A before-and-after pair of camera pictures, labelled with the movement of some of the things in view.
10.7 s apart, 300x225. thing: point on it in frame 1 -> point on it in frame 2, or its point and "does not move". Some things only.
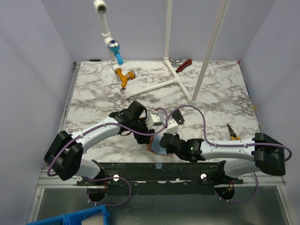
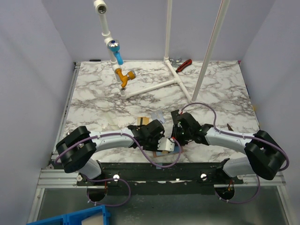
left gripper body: x=141 y=126 -> x=152 y=143
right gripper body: x=166 y=139 -> x=176 y=128
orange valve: x=124 y=78 does not move
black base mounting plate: x=138 y=177 does not move
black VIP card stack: x=177 y=116 does not move
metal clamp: x=179 y=61 does not move
